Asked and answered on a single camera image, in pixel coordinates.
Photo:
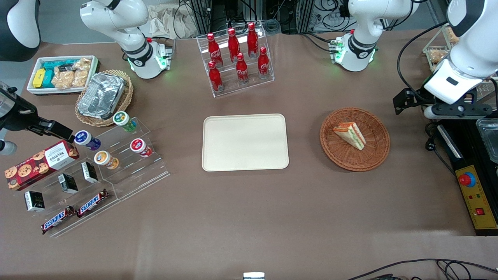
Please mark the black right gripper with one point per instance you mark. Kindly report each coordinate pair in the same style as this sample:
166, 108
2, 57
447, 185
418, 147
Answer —
17, 116

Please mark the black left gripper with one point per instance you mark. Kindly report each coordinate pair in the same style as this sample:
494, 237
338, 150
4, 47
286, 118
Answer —
421, 95

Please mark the triangular sandwich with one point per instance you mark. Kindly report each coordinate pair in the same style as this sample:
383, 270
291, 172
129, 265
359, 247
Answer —
350, 134

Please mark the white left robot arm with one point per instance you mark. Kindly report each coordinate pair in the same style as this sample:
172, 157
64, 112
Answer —
363, 46

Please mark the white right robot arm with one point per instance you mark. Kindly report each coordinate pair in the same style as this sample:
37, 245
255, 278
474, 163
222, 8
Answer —
116, 17

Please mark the brown round wicker basket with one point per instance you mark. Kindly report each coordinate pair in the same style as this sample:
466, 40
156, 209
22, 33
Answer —
358, 159

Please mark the light oval wicker basket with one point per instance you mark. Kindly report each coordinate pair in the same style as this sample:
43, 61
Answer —
126, 97

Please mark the cream plastic tray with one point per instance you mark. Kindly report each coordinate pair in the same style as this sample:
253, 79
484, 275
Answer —
245, 144

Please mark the blue lid snack cup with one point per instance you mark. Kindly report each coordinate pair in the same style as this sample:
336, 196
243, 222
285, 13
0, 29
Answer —
86, 140

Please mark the red Walkers cookie box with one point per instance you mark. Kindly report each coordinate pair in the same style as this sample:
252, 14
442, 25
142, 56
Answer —
39, 165

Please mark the white plastic bin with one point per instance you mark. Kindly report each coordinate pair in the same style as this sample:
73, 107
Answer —
35, 91

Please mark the teal snack box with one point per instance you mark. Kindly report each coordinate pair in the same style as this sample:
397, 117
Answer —
48, 79
58, 63

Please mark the clear bag of cookies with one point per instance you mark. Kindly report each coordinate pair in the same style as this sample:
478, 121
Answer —
62, 79
81, 72

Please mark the packaged bread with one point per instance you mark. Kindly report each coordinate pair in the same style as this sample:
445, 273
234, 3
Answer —
452, 35
437, 57

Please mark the yellow snack box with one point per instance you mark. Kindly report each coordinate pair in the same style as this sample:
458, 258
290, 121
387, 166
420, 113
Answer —
39, 78

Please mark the small black carton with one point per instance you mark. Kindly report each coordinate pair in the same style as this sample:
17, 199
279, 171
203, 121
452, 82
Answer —
68, 183
89, 172
34, 201

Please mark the aluminium foil container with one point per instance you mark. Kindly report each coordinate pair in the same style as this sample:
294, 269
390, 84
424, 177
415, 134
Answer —
101, 95

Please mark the orange snack cup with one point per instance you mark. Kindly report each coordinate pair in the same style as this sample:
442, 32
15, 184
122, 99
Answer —
105, 159

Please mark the green lid snack cup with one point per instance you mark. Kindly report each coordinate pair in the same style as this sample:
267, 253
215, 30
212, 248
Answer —
123, 120

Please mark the clear acrylic snack stand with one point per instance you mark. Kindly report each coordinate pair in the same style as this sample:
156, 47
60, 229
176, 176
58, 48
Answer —
54, 200

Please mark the black machine with yellow panel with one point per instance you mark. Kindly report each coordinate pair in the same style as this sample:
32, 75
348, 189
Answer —
465, 151

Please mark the Snickers bar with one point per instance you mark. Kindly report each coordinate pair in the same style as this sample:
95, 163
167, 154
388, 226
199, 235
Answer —
56, 220
92, 203

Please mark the red lid snack cup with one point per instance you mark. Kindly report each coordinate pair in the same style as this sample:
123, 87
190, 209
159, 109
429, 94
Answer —
140, 147

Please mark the clear metal-rimmed pan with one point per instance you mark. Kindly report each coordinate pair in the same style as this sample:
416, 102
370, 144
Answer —
491, 138

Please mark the red emergency stop button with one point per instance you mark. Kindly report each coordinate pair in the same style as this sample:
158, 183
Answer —
467, 179

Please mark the clear acrylic cup stand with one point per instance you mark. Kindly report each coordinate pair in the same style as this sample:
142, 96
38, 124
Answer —
148, 175

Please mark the clear acrylic bottle rack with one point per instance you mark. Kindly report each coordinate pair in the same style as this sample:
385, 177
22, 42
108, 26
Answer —
268, 77

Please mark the red cola bottle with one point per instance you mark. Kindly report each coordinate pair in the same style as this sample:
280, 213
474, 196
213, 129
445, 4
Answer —
215, 79
263, 66
242, 72
252, 39
212, 48
233, 44

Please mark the beige cloth bag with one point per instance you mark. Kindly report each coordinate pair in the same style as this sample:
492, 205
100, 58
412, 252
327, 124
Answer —
167, 21

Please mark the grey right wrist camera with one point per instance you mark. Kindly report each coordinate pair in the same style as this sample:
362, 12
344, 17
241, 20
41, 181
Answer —
7, 147

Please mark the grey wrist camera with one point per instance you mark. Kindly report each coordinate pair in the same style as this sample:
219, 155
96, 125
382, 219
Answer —
463, 111
7, 147

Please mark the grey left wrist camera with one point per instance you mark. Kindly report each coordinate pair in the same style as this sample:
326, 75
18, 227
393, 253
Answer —
463, 111

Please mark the aluminium frame post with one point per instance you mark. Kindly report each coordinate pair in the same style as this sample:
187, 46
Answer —
201, 15

